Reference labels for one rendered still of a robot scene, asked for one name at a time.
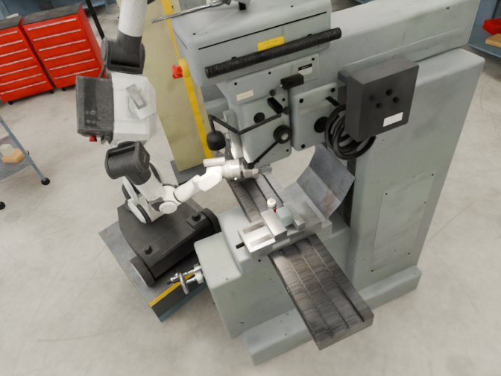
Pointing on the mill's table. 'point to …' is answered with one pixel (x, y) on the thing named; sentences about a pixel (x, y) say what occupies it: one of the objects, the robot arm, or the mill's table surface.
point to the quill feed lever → (282, 133)
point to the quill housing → (251, 144)
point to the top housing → (247, 33)
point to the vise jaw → (273, 224)
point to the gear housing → (268, 79)
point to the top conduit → (273, 52)
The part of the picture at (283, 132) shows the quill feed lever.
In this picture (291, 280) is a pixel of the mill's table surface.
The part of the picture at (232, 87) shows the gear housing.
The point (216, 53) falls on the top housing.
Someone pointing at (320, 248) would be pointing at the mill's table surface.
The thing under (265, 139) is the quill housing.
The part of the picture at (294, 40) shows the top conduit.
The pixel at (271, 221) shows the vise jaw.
